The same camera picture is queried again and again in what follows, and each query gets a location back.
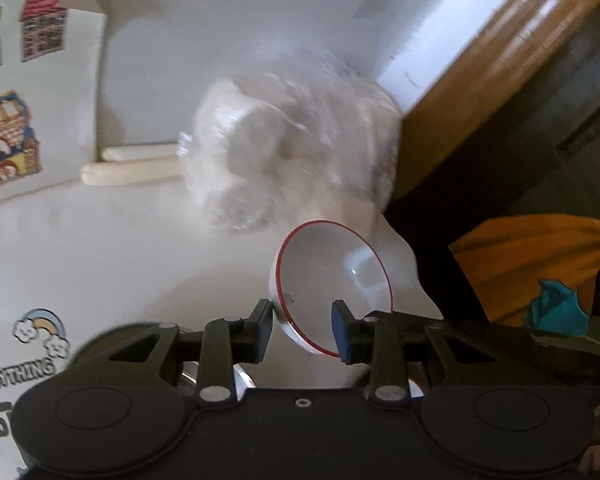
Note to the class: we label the plastic bag of white rolls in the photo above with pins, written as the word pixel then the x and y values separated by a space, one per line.
pixel 290 135

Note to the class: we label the orange cloth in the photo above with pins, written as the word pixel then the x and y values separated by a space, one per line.
pixel 505 260

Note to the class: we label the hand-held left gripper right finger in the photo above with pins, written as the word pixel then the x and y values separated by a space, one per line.
pixel 341 332

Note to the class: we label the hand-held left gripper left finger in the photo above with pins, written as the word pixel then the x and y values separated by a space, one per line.
pixel 264 332

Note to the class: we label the white stick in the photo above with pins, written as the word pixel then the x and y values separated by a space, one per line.
pixel 140 151
pixel 125 172

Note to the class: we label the white printed tablecloth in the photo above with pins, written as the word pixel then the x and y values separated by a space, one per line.
pixel 130 260

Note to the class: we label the colourful houses drawing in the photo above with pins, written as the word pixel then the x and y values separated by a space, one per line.
pixel 40 110

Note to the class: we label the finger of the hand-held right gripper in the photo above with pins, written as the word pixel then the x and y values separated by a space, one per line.
pixel 595 352

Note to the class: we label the white bowl with red rim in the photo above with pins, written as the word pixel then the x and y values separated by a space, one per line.
pixel 325 270

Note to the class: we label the teal cloth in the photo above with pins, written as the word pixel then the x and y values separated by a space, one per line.
pixel 555 310

